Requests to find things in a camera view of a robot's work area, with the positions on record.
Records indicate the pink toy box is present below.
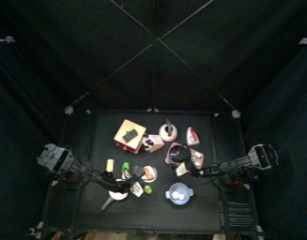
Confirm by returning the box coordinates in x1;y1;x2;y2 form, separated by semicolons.
189;148;206;170

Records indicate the dark grey square toy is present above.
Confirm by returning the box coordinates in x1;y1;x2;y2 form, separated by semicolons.
133;165;146;178

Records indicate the pink tray with dark bowl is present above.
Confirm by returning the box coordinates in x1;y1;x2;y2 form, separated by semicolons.
165;142;194;167

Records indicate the white plate with toy food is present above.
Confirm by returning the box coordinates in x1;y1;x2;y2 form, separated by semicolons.
139;165;159;184

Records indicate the blue pot with white eggs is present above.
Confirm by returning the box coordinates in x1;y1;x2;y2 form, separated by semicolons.
165;182;195;206

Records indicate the red white toy iron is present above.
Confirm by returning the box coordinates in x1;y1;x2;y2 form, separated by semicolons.
186;127;201;146

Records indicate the white cube with letter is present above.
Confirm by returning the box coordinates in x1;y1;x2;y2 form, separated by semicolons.
141;134;166;154

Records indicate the white pink toy kettle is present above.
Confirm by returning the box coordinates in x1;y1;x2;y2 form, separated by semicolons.
158;118;179;143

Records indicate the wooden toy toaster box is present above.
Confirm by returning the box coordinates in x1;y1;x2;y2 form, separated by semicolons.
113;119;149;155

